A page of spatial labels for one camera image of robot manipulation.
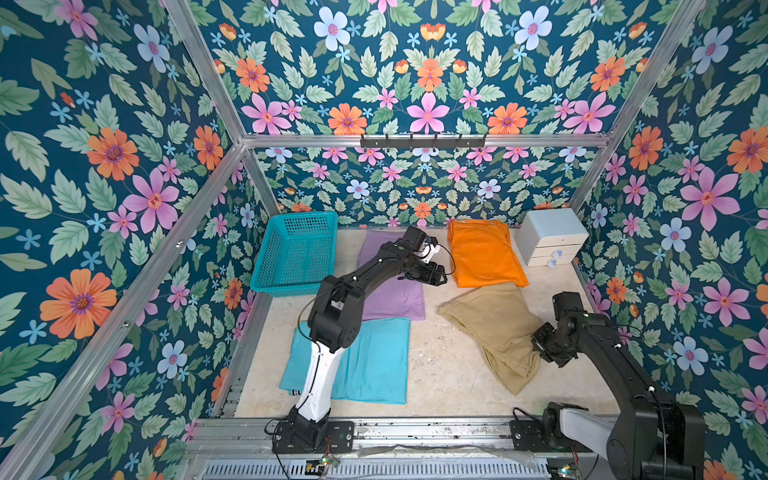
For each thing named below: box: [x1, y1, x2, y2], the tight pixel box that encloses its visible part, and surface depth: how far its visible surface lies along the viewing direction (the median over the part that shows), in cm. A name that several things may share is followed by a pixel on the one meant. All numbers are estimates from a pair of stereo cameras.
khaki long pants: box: [437, 283, 544, 395], surface depth 92 cm
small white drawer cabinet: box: [516, 208, 590, 269], surface depth 103 cm
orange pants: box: [448, 219, 530, 287], surface depth 111 cm
